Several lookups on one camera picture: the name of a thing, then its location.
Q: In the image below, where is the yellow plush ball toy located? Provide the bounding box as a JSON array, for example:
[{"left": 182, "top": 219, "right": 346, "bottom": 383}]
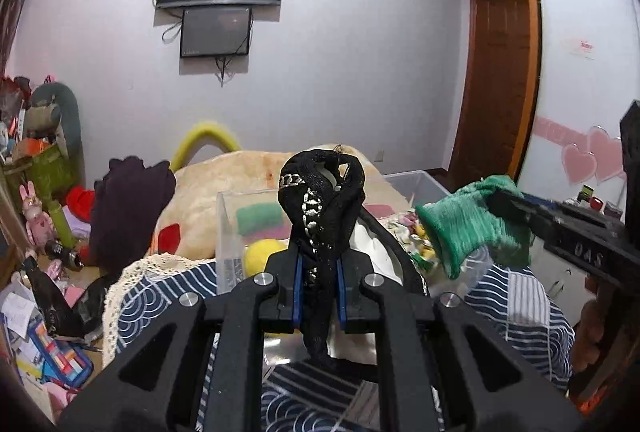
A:
[{"left": 243, "top": 239, "right": 286, "bottom": 277}]

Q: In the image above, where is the clear plastic storage box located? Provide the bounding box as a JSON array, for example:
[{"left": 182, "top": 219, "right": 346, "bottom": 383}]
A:
[{"left": 216, "top": 163, "right": 492, "bottom": 298}]

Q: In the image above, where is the black chain-trimmed fabric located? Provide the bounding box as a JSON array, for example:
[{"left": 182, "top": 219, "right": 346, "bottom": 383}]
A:
[{"left": 278, "top": 149, "right": 364, "bottom": 371}]

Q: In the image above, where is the green knit cloth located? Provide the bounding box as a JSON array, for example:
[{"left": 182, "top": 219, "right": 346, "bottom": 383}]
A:
[{"left": 416, "top": 175, "right": 533, "bottom": 279}]

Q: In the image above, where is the grey knit item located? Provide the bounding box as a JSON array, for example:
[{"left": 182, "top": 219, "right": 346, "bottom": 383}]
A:
[{"left": 349, "top": 220, "right": 406, "bottom": 285}]

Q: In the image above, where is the person's right hand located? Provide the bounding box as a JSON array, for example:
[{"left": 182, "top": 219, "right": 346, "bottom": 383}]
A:
[{"left": 570, "top": 276, "right": 608, "bottom": 374}]

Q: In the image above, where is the beige plush blanket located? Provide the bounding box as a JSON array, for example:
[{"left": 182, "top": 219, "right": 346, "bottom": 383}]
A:
[{"left": 150, "top": 144, "right": 411, "bottom": 261}]

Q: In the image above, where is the blue white patterned bedspread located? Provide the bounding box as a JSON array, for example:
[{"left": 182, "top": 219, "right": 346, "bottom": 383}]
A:
[{"left": 102, "top": 253, "right": 576, "bottom": 432}]

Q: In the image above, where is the yellow curved pillow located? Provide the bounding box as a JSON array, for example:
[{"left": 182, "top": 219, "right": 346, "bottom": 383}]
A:
[{"left": 169, "top": 121, "right": 241, "bottom": 172}]

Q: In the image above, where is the white wardrobe sliding door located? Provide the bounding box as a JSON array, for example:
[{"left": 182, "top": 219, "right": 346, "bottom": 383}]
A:
[{"left": 518, "top": 0, "right": 639, "bottom": 208}]

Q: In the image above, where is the dark purple garment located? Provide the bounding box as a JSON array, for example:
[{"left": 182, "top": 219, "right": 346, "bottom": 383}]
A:
[{"left": 89, "top": 156, "right": 176, "bottom": 273}]

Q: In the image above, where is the red plush item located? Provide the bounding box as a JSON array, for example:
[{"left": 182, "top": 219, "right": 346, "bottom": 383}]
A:
[{"left": 65, "top": 186, "right": 96, "bottom": 223}]

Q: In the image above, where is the colourful blue pencil case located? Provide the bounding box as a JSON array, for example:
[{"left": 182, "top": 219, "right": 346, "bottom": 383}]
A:
[{"left": 27, "top": 316, "right": 93, "bottom": 389}]

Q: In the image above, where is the pink bunny plush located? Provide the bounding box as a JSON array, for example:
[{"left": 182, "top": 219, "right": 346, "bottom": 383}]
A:
[{"left": 18, "top": 181, "right": 55, "bottom": 250}]

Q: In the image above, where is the green storage box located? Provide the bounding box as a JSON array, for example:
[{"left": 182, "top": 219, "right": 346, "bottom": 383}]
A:
[{"left": 2, "top": 144, "right": 80, "bottom": 209}]

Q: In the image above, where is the grey green plush toy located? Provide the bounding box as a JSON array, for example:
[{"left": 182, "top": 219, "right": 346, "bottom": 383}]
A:
[{"left": 24, "top": 82, "right": 81, "bottom": 158}]

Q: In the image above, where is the small black wall monitor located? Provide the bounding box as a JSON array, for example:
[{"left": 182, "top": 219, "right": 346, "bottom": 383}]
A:
[{"left": 180, "top": 6, "right": 253, "bottom": 58}]

